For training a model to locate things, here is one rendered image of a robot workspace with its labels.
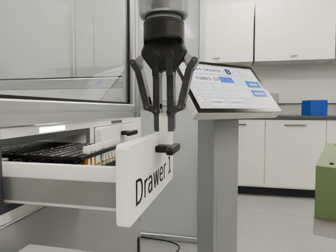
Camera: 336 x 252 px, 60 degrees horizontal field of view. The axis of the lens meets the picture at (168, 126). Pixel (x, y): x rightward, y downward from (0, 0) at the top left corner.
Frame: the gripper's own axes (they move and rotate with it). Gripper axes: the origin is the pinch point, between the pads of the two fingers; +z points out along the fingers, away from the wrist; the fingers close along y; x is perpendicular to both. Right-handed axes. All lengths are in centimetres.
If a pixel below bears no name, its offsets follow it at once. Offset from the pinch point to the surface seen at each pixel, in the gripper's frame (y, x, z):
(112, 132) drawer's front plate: 19.4, -21.2, 2.1
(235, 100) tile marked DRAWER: -14, -80, -8
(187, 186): 19, -155, 52
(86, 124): 21.2, -9.9, -0.8
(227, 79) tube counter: -10, -88, -18
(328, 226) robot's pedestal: -30.8, -8.8, 19.0
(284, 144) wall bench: -68, -282, 35
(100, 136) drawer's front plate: 19.5, -14.0, 2.5
